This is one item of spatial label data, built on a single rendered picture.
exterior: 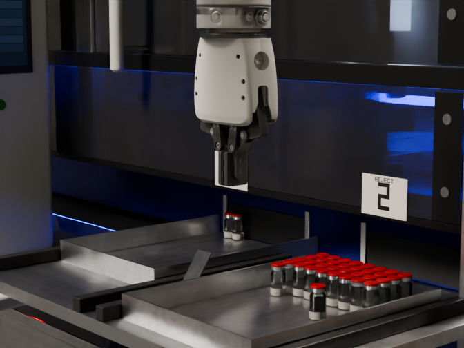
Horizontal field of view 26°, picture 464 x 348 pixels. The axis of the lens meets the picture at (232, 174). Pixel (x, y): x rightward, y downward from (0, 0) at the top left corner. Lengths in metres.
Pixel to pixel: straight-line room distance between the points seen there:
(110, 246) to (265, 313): 0.45
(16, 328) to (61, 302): 1.00
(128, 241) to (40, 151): 0.40
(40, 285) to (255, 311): 0.35
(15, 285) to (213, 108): 0.53
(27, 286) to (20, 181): 0.55
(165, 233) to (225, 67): 0.72
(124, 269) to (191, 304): 0.17
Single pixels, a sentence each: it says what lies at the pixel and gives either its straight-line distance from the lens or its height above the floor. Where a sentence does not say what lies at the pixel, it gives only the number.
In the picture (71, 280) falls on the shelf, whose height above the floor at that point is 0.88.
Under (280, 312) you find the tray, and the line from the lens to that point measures 1.37.
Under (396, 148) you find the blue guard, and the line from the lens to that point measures 1.45.
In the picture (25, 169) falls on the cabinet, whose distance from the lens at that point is 2.06.
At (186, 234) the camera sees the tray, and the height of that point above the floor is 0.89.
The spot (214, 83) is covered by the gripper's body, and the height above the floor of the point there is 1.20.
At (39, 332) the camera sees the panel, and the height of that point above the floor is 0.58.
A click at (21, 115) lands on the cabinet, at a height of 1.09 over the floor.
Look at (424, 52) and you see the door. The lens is 1.42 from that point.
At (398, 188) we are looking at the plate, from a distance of 1.45.
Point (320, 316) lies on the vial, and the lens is 1.33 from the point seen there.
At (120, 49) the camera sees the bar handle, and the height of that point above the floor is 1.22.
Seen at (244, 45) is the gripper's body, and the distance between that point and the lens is 1.11.
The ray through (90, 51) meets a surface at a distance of 2.04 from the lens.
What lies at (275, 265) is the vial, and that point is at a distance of 1.44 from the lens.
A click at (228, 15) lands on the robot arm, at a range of 1.11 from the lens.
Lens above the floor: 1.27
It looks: 9 degrees down
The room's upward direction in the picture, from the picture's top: straight up
